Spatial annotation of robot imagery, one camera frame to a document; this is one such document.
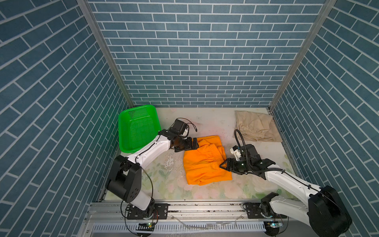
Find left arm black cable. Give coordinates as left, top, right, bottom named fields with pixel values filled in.
left=119, top=167, right=155, bottom=220

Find orange shorts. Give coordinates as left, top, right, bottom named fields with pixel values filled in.
left=183, top=135, right=232, bottom=186

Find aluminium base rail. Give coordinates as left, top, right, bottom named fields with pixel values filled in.
left=78, top=199, right=315, bottom=237

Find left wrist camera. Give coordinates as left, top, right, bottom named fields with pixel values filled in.
left=170, top=118, right=189, bottom=137

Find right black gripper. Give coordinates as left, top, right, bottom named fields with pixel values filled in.
left=219, top=156, right=252, bottom=174

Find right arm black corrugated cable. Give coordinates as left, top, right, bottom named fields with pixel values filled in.
left=233, top=129, right=252, bottom=169

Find green plastic basket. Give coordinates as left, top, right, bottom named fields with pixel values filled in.
left=118, top=105, right=161, bottom=154

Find beige drawstring shorts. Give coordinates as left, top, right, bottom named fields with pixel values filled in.
left=235, top=111, right=282, bottom=142

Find right aluminium corner post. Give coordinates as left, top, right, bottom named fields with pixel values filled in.
left=268, top=0, right=337, bottom=114

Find left aluminium corner post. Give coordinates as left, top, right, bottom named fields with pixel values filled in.
left=77, top=0, right=135, bottom=108

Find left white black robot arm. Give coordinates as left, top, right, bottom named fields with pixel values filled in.
left=106, top=129, right=199, bottom=216

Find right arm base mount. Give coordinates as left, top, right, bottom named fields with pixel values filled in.
left=242, top=202, right=287, bottom=220

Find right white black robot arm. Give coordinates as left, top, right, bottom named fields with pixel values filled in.
left=220, top=158, right=352, bottom=237

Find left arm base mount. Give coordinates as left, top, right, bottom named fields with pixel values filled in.
left=125, top=203, right=169, bottom=220

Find aluminium corner post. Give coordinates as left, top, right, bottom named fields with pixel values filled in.
left=268, top=0, right=337, bottom=114
left=77, top=0, right=135, bottom=108

